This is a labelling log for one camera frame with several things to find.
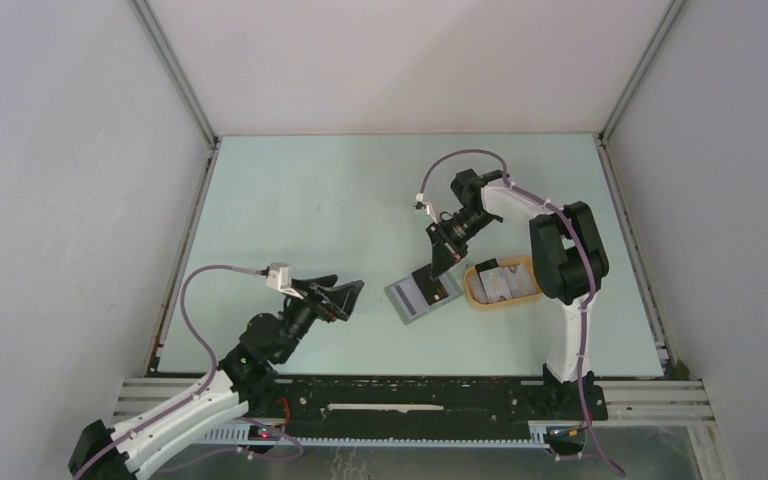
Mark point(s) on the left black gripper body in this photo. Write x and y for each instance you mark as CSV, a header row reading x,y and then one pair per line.
x,y
327,311

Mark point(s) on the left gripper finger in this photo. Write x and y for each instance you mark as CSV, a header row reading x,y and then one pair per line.
x,y
343,299
320,283

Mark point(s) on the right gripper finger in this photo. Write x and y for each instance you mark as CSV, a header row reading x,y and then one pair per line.
x,y
438,249
445,263

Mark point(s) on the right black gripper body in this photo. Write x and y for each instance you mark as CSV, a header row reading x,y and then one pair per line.
x,y
454,234

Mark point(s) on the black vip card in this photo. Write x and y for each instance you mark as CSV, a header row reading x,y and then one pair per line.
x,y
486,265
433,292

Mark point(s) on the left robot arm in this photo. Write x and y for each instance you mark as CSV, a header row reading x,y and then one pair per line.
x,y
243,381

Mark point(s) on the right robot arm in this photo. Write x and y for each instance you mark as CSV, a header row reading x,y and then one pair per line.
x,y
568,257

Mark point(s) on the large white card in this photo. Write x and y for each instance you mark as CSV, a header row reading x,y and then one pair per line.
x,y
519,280

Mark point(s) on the orange plastic tray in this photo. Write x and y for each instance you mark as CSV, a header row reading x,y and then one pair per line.
x,y
475,292

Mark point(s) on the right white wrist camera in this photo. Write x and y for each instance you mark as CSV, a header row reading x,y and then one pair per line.
x,y
425,206

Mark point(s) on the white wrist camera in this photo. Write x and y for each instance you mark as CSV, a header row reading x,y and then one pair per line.
x,y
425,206
279,278

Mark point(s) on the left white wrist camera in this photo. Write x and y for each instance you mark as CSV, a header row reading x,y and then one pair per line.
x,y
279,278

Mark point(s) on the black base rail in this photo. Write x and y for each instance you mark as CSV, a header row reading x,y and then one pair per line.
x,y
430,408

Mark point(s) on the aluminium frame rail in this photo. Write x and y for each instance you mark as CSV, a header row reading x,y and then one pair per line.
x,y
630,403

